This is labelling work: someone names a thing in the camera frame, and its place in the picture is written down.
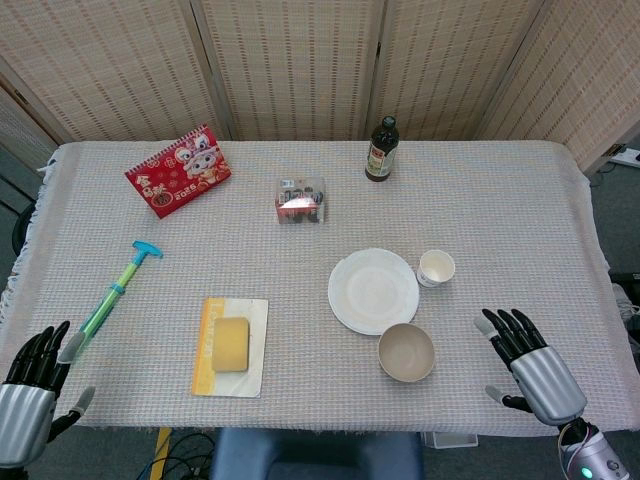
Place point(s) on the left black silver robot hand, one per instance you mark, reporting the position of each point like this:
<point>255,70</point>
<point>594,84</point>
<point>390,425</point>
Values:
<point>25,420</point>

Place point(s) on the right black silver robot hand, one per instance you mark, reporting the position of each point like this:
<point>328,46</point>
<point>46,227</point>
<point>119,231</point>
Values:
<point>547,385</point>

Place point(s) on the small beige bowl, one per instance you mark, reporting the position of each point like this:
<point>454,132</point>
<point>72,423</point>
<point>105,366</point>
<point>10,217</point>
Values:
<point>405,352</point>

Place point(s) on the white paper cup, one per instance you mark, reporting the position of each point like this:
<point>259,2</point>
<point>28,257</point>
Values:
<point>436,267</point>

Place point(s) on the white round plate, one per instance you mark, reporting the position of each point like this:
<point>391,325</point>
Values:
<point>372,290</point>

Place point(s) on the white storage box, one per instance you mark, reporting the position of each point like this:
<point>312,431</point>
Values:
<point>450,440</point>

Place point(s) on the black white equipment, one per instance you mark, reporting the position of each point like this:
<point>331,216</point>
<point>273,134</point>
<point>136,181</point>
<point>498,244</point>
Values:
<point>627,287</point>

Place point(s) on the yellow floor tape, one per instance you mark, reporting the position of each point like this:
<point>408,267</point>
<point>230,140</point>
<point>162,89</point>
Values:
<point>161,450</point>

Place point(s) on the green blue toy pump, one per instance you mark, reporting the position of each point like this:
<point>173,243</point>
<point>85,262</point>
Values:
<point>117,287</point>

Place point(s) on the light woven tablecloth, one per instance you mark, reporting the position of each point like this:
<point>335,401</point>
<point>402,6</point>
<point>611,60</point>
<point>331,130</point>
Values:
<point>500,210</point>

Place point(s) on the yellow sponge on card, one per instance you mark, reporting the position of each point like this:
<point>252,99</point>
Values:
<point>205,360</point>

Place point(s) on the black round stand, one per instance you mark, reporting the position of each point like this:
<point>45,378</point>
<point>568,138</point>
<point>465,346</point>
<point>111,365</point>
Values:
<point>21,230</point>

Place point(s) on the white power strip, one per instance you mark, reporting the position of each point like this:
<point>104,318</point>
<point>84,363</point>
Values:
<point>627,156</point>

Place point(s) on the blue chair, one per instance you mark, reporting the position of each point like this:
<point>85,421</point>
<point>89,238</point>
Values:
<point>315,457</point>

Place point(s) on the dark sauce bottle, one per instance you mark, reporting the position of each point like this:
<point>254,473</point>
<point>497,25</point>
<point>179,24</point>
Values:
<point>380,157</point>

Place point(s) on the red desk calendar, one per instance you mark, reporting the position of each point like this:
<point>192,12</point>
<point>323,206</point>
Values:
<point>175,180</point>

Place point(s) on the bamboo folding screen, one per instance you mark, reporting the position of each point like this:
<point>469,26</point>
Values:
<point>300,65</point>

